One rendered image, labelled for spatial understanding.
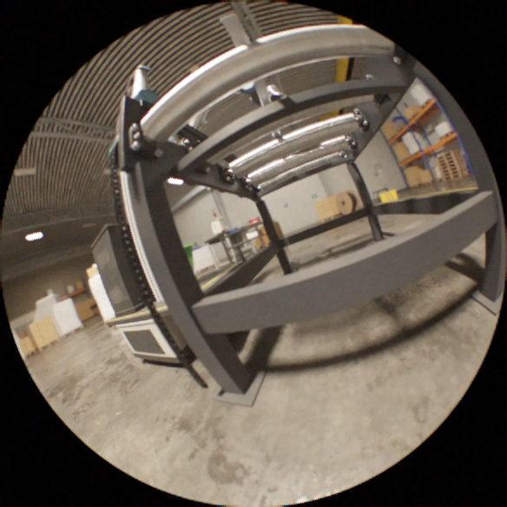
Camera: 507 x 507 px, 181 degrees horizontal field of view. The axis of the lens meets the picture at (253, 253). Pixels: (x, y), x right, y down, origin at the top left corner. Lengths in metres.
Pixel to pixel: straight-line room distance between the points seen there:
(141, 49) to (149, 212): 7.96
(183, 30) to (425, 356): 8.53
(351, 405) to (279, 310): 0.32
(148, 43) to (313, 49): 7.77
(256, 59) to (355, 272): 0.49
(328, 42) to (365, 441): 0.86
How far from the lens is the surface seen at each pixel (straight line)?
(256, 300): 0.29
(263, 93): 0.69
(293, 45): 0.49
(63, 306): 8.37
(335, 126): 0.99
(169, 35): 8.22
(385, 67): 0.84
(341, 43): 0.56
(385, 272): 0.29
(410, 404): 0.47
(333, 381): 0.51
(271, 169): 1.19
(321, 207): 8.16
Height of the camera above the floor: 0.42
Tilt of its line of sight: 4 degrees down
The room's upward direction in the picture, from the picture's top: 22 degrees counter-clockwise
